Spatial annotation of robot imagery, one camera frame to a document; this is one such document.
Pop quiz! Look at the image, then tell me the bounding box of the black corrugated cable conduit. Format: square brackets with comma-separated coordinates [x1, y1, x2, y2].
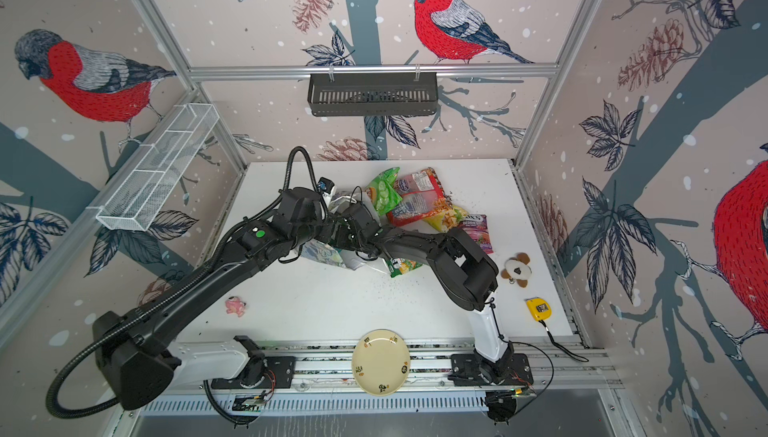
[45, 146, 319, 427]

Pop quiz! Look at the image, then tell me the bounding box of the patterned paper gift bag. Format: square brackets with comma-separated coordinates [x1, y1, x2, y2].
[300, 186, 391, 271]

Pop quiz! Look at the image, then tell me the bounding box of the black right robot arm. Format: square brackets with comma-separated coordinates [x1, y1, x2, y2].
[329, 203, 514, 385]

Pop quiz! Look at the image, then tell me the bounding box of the purple candy snack bag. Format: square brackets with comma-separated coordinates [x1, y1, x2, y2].
[458, 214, 493, 254]

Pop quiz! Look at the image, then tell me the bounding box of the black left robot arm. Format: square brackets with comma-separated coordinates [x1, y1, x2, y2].
[93, 187, 328, 410]

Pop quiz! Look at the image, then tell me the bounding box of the yellow snack bag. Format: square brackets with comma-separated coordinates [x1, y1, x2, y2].
[424, 205, 468, 233]

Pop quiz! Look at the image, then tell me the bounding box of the small pink toy figure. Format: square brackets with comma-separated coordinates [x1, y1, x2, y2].
[225, 296, 247, 318]

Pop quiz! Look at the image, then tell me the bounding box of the yellow tape measure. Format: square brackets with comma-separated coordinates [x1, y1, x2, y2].
[525, 297, 552, 322]

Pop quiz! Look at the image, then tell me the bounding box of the red snack bag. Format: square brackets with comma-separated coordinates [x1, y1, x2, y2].
[386, 167, 452, 226]

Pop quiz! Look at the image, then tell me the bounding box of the horizontal aluminium frame bar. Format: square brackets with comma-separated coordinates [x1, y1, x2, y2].
[187, 63, 560, 82]

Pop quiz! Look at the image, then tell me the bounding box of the black hanging wall basket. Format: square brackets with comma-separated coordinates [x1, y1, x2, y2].
[307, 72, 439, 117]

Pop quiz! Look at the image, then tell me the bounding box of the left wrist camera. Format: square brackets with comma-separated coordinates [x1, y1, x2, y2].
[317, 177, 336, 196]

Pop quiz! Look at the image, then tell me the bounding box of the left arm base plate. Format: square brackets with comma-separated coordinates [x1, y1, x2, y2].
[210, 356, 296, 390]

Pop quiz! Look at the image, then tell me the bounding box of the white wire mesh shelf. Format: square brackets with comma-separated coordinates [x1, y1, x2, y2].
[96, 103, 219, 231]

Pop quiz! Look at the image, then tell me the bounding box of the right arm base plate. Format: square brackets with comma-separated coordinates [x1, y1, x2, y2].
[448, 353, 534, 387]

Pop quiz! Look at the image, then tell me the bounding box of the brown white plush toy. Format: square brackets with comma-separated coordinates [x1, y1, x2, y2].
[501, 252, 532, 288]

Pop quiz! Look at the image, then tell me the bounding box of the green Fox's candy bag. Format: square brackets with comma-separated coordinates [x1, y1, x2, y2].
[385, 258, 422, 278]

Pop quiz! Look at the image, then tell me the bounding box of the cream ceramic plate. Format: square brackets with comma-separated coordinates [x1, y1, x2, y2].
[351, 329, 411, 397]

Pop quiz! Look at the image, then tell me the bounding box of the bright green snack bag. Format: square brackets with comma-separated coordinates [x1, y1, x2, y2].
[366, 167, 402, 216]

